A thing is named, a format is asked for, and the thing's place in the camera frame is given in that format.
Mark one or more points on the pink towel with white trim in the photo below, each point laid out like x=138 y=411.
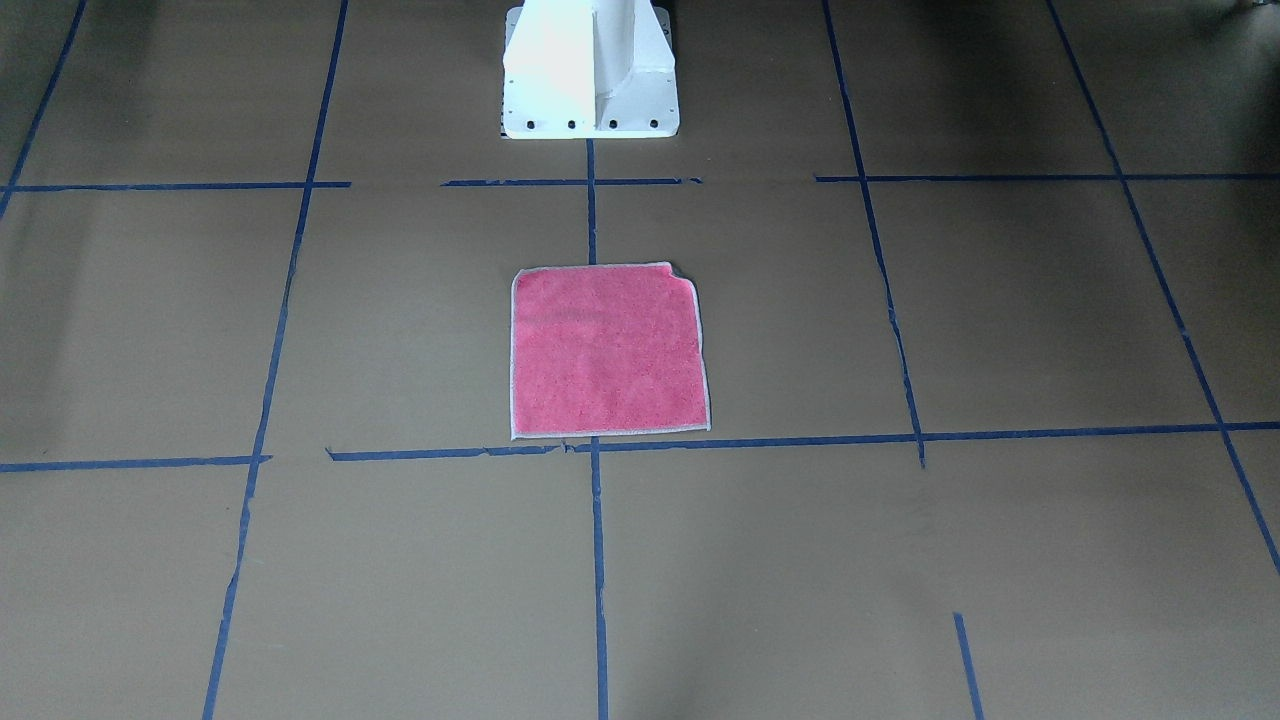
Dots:
x=605 y=350

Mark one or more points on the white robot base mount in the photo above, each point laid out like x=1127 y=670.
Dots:
x=589 y=69

